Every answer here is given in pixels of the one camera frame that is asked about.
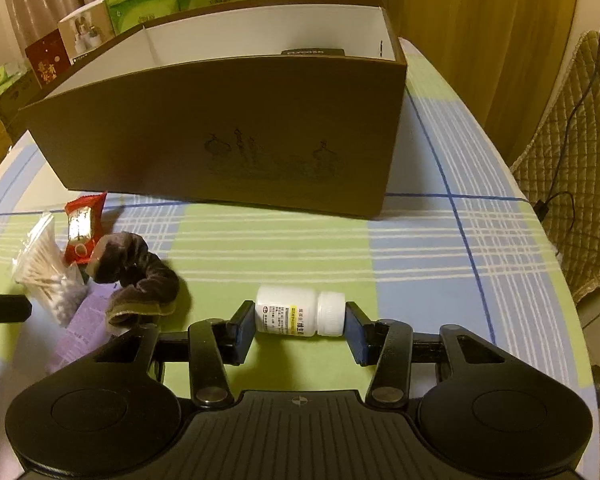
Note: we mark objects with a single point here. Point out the printed cardboard box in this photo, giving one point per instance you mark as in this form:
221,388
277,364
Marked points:
15,105

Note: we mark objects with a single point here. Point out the wooden door panel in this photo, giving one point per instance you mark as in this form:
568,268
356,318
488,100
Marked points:
480,35

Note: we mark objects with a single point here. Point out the white product box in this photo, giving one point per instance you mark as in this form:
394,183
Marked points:
87,25

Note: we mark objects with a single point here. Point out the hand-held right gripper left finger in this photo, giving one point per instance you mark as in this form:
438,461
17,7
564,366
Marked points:
245,332

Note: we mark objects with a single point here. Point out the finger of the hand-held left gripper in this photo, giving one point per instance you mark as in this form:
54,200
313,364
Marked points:
2,308

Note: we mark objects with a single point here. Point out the white pill bottle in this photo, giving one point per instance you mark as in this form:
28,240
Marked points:
290,310

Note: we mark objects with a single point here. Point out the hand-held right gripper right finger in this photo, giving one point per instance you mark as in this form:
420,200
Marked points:
355,332

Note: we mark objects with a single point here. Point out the plaid cloth covered desktop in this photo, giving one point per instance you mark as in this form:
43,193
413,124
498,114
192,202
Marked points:
430,260

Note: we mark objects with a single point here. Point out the purple packet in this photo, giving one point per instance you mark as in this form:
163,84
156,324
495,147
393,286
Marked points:
85,330

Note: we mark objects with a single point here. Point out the chair with quilted cover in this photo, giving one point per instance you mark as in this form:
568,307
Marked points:
590,160

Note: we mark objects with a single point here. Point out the dark red gift box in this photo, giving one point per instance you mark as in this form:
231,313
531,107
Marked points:
45,57

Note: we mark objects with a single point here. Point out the red snack packet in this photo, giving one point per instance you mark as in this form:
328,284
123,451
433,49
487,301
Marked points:
82,230

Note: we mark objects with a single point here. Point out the bag of cotton swabs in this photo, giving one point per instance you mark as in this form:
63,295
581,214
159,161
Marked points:
45,270

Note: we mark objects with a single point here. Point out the brown velvet scrunchie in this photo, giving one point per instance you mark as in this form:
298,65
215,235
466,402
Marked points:
140,280

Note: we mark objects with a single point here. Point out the green tissue pack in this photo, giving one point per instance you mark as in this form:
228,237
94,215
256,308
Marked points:
10,77

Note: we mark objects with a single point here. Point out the large brown cardboard box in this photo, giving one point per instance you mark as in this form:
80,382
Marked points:
205,135

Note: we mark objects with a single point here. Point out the black shaver box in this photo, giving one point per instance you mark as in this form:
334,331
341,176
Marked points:
312,52

